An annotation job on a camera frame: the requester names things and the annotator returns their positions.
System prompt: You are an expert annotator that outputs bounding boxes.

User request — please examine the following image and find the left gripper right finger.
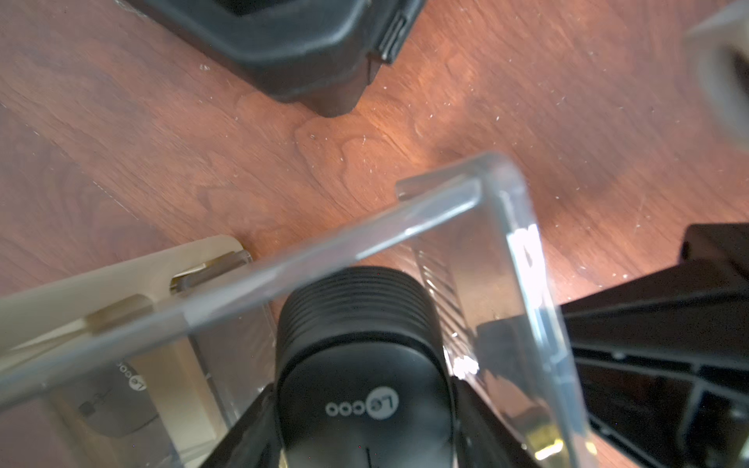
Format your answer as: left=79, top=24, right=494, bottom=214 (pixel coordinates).
left=452, top=378, right=538, bottom=468

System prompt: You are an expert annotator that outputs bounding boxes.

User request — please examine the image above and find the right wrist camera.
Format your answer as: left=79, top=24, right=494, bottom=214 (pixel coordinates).
left=685, top=1, right=748, bottom=151

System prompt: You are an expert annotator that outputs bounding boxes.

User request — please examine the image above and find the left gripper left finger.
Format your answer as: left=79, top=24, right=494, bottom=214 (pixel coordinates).
left=200, top=383, right=281, bottom=468

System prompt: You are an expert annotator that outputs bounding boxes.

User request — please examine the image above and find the transparent grey drawer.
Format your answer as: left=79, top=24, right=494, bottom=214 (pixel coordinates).
left=1, top=154, right=597, bottom=467

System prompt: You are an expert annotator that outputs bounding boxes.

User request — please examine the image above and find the beige drawer organizer cabinet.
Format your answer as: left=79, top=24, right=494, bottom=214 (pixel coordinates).
left=1, top=235, right=275, bottom=467

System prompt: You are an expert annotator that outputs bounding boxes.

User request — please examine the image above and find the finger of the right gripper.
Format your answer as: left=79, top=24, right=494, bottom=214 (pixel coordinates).
left=561, top=223, right=748, bottom=467

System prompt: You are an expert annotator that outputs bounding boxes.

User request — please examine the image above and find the black plastic toolbox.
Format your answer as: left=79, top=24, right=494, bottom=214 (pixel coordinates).
left=131, top=0, right=424, bottom=118

